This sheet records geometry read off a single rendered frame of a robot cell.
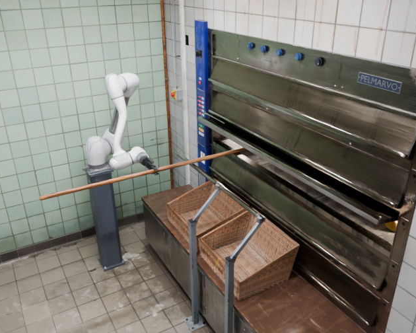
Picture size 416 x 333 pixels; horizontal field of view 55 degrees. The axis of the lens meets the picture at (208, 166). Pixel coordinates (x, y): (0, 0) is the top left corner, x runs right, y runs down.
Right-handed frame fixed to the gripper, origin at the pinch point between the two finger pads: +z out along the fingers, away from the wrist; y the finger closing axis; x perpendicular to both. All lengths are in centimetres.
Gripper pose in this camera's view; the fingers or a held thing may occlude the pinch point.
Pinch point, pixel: (154, 170)
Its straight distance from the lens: 296.8
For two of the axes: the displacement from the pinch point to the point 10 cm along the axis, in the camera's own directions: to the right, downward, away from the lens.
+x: -8.7, 2.2, -4.4
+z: 4.9, 3.7, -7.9
